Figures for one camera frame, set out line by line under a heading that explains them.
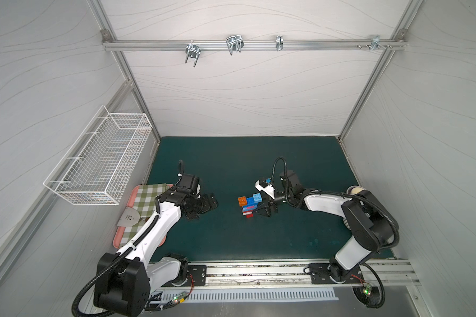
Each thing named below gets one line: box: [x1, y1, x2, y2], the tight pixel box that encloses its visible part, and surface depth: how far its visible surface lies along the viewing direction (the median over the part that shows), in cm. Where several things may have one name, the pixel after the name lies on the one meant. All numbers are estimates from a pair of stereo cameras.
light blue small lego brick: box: [252, 192, 263, 203], surface depth 80 cm
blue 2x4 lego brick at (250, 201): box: [245, 196, 256, 207], surface depth 81 cm
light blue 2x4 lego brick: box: [242, 203, 258, 212], surface depth 83 cm
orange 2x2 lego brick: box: [237, 196, 248, 207], surface depth 80 cm
